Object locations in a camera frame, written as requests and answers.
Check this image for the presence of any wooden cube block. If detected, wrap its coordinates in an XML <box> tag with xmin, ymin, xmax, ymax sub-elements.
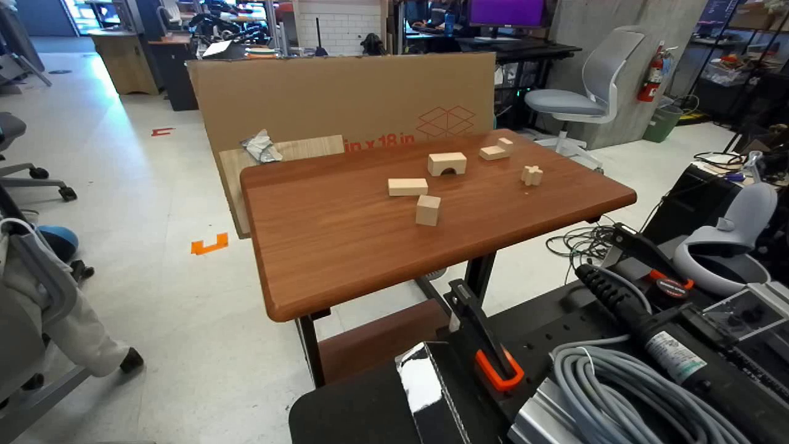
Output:
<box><xmin>413</xmin><ymin>196</ymin><xmax>441</xmax><ymax>228</ymax></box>

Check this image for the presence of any large cardboard sheet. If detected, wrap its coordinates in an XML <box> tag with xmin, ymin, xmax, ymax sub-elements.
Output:
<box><xmin>187</xmin><ymin>53</ymin><xmax>496</xmax><ymax>238</ymax></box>

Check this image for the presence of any black orange bar clamp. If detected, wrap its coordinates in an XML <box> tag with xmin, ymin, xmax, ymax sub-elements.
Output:
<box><xmin>446</xmin><ymin>280</ymin><xmax>524</xmax><ymax>394</ymax></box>

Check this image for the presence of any white VR controller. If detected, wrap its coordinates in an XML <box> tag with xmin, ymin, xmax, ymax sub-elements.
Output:
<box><xmin>674</xmin><ymin>183</ymin><xmax>778</xmax><ymax>297</ymax></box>

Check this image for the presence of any white grey office chair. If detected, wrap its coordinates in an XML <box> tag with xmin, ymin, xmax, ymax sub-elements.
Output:
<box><xmin>524</xmin><ymin>26</ymin><xmax>643</xmax><ymax>158</ymax></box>

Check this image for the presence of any L-shaped wooden block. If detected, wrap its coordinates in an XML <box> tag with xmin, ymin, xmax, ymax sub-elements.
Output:
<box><xmin>479</xmin><ymin>138</ymin><xmax>513</xmax><ymax>161</ymax></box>

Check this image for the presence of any arch-shaped wooden block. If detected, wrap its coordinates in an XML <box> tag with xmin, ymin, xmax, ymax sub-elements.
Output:
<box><xmin>426</xmin><ymin>150</ymin><xmax>467</xmax><ymax>178</ymax></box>

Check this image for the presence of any red fire extinguisher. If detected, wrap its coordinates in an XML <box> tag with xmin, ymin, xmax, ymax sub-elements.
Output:
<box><xmin>635</xmin><ymin>44</ymin><xmax>666</xmax><ymax>102</ymax></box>

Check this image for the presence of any cross-shaped wooden block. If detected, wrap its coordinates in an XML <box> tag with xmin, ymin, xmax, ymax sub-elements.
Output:
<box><xmin>521</xmin><ymin>166</ymin><xmax>542</xmax><ymax>187</ymax></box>

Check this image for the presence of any rectangular wooden block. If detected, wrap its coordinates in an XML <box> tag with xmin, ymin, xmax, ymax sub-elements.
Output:
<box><xmin>386</xmin><ymin>178</ymin><xmax>430</xmax><ymax>198</ymax></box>

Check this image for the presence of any coiled grey cable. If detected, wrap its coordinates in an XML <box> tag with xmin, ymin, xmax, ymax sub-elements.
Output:
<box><xmin>548</xmin><ymin>340</ymin><xmax>755</xmax><ymax>444</ymax></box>

